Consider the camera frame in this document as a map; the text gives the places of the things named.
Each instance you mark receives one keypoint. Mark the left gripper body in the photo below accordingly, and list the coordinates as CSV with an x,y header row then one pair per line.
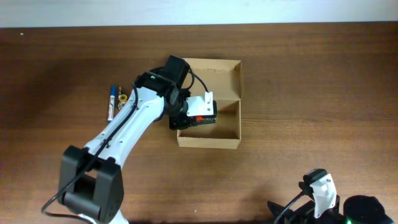
x,y
185,122

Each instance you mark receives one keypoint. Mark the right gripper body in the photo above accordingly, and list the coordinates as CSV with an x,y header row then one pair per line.
x,y
290,213

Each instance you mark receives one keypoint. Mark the red stapler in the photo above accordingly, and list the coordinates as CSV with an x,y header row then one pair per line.
x,y
201,120

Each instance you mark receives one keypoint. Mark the brown cardboard box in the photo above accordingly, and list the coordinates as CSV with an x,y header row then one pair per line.
x,y
224,78

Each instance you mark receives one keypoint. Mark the yellow black correction tape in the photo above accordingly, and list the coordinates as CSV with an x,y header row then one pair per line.
x,y
122,99

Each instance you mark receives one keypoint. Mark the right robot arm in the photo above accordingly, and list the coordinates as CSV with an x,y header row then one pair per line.
x,y
357,209

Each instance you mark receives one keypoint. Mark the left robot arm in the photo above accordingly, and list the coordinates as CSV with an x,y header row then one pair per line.
x,y
91,182

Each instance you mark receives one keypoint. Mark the blue white marker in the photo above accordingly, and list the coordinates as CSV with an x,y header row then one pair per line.
x,y
112,98

